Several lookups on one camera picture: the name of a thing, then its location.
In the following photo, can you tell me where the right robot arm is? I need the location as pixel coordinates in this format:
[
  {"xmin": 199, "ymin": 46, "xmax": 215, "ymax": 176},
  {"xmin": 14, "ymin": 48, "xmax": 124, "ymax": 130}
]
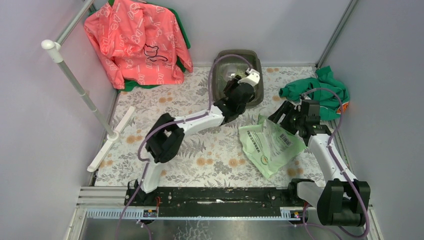
[{"xmin": 268, "ymin": 99, "xmax": 371, "ymax": 227}]

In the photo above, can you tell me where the metal litter scoop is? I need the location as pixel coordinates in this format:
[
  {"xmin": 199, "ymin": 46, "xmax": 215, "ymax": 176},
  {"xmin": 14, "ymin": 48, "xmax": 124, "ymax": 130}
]
[{"xmin": 217, "ymin": 63, "xmax": 244, "ymax": 83}]

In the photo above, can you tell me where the grey plastic litter box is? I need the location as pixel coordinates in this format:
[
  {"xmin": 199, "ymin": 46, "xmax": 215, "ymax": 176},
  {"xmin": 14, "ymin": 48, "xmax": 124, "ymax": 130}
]
[{"xmin": 211, "ymin": 49, "xmax": 264, "ymax": 108}]

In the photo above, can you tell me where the floral patterned mat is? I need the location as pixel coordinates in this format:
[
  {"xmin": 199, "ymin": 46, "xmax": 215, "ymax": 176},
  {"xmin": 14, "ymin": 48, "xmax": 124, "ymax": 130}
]
[{"xmin": 93, "ymin": 66, "xmax": 325, "ymax": 187}]

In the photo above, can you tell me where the crumpled green garment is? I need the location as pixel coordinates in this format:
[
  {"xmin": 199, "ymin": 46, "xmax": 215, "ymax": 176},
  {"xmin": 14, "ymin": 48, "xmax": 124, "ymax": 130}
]
[{"xmin": 278, "ymin": 66, "xmax": 350, "ymax": 121}]

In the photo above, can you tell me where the white clothes rack pole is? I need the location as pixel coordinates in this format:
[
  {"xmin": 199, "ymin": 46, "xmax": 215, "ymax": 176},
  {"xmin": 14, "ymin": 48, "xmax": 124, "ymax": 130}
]
[{"xmin": 41, "ymin": 39, "xmax": 136, "ymax": 173}]

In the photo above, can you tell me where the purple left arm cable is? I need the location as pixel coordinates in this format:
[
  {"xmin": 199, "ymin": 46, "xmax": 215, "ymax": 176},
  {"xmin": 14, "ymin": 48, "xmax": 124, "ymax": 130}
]
[{"xmin": 114, "ymin": 53, "xmax": 254, "ymax": 240}]

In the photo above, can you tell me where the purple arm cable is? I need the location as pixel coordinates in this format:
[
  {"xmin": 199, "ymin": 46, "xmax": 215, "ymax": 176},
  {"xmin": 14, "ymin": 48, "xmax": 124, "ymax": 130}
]
[
  {"xmin": 299, "ymin": 87, "xmax": 371, "ymax": 240},
  {"xmin": 114, "ymin": 53, "xmax": 254, "ymax": 240}
]

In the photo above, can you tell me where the green cat litter bag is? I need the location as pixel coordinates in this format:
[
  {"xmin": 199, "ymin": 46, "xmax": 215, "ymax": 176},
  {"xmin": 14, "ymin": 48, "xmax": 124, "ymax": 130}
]
[{"xmin": 238, "ymin": 115, "xmax": 306, "ymax": 179}]

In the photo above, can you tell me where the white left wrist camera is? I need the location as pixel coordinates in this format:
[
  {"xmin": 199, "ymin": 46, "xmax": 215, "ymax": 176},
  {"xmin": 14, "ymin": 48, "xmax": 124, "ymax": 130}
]
[{"xmin": 237, "ymin": 68, "xmax": 261, "ymax": 87}]

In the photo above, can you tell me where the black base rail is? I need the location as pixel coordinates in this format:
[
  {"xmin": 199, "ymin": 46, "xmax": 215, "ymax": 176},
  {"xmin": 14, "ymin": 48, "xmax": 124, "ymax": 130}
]
[{"xmin": 124, "ymin": 187, "xmax": 306, "ymax": 218}]

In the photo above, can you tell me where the green garment behind jacket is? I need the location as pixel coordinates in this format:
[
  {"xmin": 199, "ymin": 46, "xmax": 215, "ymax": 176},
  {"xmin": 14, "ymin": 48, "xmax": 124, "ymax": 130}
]
[{"xmin": 86, "ymin": 0, "xmax": 192, "ymax": 93}]

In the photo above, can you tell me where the pink hooded jacket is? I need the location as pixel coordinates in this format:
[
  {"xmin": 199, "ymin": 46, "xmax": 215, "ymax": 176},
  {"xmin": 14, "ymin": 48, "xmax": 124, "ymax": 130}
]
[{"xmin": 83, "ymin": 0, "xmax": 194, "ymax": 90}]

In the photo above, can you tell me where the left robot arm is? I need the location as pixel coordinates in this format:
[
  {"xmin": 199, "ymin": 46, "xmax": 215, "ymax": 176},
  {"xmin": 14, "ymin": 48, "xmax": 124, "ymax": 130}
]
[{"xmin": 135, "ymin": 76, "xmax": 260, "ymax": 206}]

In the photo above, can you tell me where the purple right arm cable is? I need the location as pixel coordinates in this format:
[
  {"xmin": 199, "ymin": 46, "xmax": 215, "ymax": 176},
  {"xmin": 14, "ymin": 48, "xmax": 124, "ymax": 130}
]
[{"xmin": 299, "ymin": 87, "xmax": 371, "ymax": 240}]

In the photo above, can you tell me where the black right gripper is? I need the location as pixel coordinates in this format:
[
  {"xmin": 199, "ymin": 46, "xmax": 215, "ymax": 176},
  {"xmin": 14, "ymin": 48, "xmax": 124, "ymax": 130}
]
[{"xmin": 267, "ymin": 100, "xmax": 304, "ymax": 136}]

